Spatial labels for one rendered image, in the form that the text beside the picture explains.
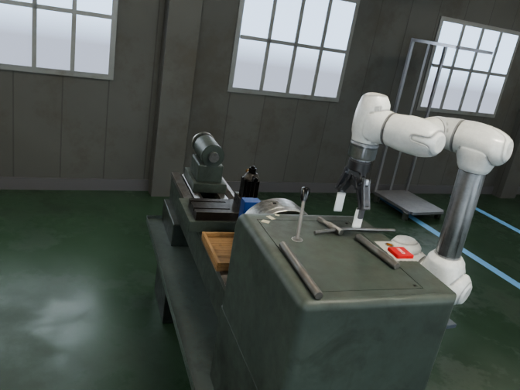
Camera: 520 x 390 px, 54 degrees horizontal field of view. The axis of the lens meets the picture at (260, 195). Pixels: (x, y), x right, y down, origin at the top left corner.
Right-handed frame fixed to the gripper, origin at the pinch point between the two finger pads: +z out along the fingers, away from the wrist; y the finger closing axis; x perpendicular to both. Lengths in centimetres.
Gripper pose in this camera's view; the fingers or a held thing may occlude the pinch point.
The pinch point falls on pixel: (347, 216)
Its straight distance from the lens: 172.9
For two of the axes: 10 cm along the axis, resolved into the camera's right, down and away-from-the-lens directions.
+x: -9.4, -0.4, -3.5
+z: -1.6, 9.3, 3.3
